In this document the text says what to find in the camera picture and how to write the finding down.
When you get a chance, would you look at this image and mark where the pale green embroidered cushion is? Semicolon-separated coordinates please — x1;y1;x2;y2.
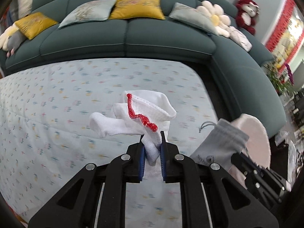
58;0;117;29
169;2;218;32

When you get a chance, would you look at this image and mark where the yellow embroidered cushion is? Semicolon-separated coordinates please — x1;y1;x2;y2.
15;12;59;40
109;0;165;20

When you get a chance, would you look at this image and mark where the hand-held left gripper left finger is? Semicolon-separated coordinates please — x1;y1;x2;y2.
28;142;146;228

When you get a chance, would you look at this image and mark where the white glove with red trim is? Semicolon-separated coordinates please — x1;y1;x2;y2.
89;90;177;167

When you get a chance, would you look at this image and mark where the white quilted cushion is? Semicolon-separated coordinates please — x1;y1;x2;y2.
227;26;252;52

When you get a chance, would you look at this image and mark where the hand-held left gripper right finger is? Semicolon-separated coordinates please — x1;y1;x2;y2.
160;131;279;228

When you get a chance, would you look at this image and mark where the red wall decoration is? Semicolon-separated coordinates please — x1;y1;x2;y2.
265;0;298;53

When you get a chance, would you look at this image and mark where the red monkey plush toy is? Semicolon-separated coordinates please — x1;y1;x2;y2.
235;0;260;36

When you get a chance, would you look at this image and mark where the white flower-shaped cushion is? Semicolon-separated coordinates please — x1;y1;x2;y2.
196;0;232;38

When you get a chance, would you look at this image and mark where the grey plush toy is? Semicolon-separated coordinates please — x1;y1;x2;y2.
6;32;25;57

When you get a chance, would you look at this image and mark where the white grey cushion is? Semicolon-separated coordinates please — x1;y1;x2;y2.
17;0;34;18

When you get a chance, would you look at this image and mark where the dark green sofa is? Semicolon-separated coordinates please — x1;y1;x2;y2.
0;0;287;136

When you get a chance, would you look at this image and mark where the potted green plant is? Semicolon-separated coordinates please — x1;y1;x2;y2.
267;62;295;95

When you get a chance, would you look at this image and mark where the grey drawstring pouch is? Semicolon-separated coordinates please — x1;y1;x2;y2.
198;119;250;171

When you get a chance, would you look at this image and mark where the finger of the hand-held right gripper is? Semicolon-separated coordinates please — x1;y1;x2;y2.
260;166;291;192
231;153;282;203

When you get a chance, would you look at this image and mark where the cream flower plush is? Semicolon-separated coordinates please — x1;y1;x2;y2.
0;25;19;50

